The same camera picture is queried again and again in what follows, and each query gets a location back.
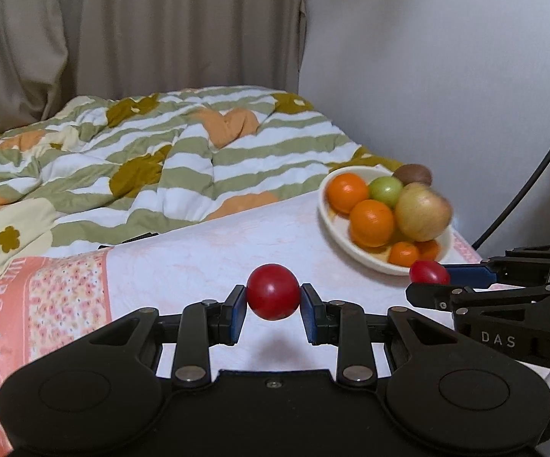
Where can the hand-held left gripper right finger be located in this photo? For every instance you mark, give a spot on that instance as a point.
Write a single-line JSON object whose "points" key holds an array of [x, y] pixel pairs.
{"points": [[309, 314]]}

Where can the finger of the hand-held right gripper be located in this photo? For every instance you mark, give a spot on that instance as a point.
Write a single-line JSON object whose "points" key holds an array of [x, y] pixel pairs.
{"points": [[470, 273], [427, 295]]}

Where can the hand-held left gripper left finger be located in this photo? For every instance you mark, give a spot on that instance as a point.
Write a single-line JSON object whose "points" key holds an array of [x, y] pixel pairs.
{"points": [[239, 314]]}

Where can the red cherry tomato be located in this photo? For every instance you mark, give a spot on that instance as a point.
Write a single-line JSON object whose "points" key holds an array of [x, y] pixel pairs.
{"points": [[273, 293], [424, 271]]}

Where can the small mandarin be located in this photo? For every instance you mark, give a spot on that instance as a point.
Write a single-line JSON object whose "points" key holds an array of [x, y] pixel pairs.
{"points": [[403, 253], [430, 249]]}

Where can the yellow-pink apple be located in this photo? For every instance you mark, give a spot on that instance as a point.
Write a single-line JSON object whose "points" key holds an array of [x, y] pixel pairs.
{"points": [[422, 212]]}

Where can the cream oval bowl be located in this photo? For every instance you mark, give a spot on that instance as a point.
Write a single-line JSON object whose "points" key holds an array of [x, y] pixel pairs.
{"points": [[346, 243]]}

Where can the large orange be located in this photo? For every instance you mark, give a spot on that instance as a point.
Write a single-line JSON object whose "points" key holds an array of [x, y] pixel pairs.
{"points": [[347, 192], [372, 223]]}

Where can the brown kiwi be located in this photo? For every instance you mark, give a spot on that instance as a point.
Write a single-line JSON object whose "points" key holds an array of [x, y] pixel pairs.
{"points": [[413, 174]]}

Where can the small green apple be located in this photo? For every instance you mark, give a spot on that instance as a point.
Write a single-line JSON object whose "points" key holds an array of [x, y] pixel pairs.
{"points": [[386, 190]]}

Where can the striped floral blanket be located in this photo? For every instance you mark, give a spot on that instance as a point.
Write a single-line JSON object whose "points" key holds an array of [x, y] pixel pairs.
{"points": [[160, 162]]}

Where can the beige curtain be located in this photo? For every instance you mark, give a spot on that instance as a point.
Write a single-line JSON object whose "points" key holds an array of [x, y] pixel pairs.
{"points": [[137, 24]]}

